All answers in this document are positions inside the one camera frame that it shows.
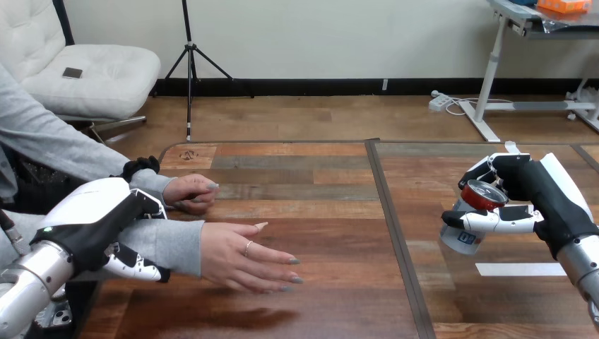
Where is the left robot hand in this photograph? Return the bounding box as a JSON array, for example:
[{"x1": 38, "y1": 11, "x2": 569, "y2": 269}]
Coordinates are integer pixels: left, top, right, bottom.
[{"x1": 30, "y1": 177, "x2": 171, "y2": 284}]

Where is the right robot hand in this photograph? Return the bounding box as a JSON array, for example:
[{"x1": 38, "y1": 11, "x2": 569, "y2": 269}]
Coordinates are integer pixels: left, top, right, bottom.
[{"x1": 441, "y1": 152, "x2": 599, "y2": 261}]

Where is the person's hand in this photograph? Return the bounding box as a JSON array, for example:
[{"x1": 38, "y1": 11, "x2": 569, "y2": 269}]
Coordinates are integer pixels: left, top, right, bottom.
[
  {"x1": 199, "y1": 221, "x2": 304, "y2": 295},
  {"x1": 162, "y1": 174, "x2": 220, "y2": 217}
]

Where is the red and white drink can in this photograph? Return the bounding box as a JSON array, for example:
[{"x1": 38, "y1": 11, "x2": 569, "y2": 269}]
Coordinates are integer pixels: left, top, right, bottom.
[{"x1": 439, "y1": 179, "x2": 510, "y2": 256}]

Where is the person's forearm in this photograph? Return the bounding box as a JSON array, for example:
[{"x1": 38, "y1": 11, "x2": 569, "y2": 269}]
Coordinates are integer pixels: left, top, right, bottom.
[
  {"x1": 47, "y1": 117, "x2": 175, "y2": 208},
  {"x1": 0, "y1": 209, "x2": 206, "y2": 283}
]

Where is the person's body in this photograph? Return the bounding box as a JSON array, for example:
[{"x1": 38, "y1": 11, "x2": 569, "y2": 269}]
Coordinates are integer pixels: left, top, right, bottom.
[{"x1": 0, "y1": 63, "x2": 123, "y2": 217}]

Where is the white desk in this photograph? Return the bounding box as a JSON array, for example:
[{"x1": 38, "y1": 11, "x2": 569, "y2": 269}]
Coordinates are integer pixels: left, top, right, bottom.
[{"x1": 457, "y1": 0, "x2": 599, "y2": 143}]

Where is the black tripod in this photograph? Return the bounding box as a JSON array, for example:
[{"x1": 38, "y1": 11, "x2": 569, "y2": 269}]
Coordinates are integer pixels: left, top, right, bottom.
[{"x1": 151, "y1": 0, "x2": 256, "y2": 143}]

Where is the white power strip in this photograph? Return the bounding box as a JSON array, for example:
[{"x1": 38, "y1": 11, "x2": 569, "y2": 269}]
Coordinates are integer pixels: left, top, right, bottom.
[{"x1": 428, "y1": 90, "x2": 453, "y2": 113}]

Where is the white cushioned chair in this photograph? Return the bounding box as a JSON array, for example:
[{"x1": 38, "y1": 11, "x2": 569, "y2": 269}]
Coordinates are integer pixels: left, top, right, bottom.
[{"x1": 0, "y1": 0, "x2": 162, "y2": 142}]

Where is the orange thing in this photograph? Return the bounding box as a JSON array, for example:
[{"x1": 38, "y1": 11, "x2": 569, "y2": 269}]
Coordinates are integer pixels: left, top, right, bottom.
[{"x1": 536, "y1": 0, "x2": 593, "y2": 14}]

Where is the black cable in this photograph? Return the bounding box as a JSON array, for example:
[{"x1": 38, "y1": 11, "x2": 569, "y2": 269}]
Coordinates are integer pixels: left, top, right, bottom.
[{"x1": 0, "y1": 209, "x2": 25, "y2": 257}]

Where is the white power cable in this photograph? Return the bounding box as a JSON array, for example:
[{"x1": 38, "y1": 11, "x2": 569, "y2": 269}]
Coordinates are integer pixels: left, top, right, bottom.
[{"x1": 443, "y1": 95, "x2": 516, "y2": 117}]

